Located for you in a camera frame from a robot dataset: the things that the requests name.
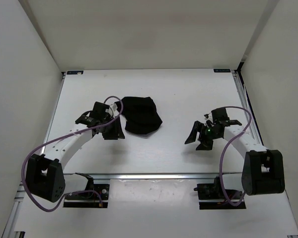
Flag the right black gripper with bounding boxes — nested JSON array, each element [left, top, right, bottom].
[[184, 120, 221, 151]]

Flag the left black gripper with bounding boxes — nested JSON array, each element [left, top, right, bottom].
[[101, 116, 125, 140]]

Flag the black skirt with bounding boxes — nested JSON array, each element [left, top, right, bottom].
[[122, 97, 162, 135]]

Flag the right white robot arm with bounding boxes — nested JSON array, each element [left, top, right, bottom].
[[185, 119, 285, 198]]

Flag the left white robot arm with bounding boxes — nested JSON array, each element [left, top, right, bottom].
[[21, 110, 125, 203]]

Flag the right blue corner label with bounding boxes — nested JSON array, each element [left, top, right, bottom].
[[214, 68, 231, 73]]

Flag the blue corner label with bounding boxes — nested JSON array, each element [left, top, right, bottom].
[[214, 68, 231, 73], [67, 70, 83, 75]]

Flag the left blue corner label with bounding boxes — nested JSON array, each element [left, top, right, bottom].
[[67, 70, 83, 75]]

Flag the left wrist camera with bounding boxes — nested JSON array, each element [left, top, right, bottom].
[[90, 102, 114, 120]]

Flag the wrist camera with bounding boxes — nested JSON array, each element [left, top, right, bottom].
[[90, 102, 114, 120], [204, 107, 230, 124]]

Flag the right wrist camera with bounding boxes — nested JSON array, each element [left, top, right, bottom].
[[204, 107, 230, 124]]

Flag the front aluminium frame rail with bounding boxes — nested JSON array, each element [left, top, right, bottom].
[[63, 173, 244, 180]]

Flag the aluminium frame rail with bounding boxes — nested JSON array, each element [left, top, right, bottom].
[[232, 70, 263, 145], [63, 173, 244, 180]]

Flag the right aluminium frame rail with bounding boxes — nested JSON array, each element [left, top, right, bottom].
[[232, 70, 263, 145]]

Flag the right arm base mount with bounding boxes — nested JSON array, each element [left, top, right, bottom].
[[194, 177, 246, 210]]

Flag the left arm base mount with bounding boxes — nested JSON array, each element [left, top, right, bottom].
[[63, 173, 110, 209]]

